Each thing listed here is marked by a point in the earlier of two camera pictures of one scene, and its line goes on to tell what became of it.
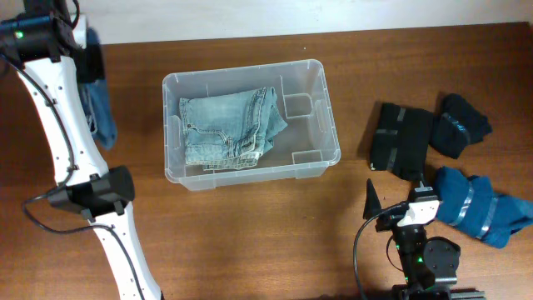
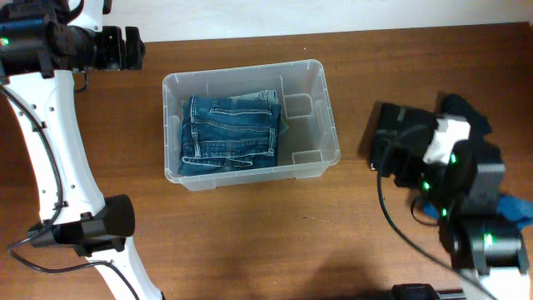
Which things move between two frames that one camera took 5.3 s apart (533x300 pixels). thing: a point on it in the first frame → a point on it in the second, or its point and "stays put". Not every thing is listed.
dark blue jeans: x=96 y=102 → x=226 y=133
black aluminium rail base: x=402 y=292 stays put
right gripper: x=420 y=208 → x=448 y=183
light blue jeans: x=231 y=131 stays put
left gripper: x=98 y=65 → x=135 y=47
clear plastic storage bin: x=245 y=125 stays put
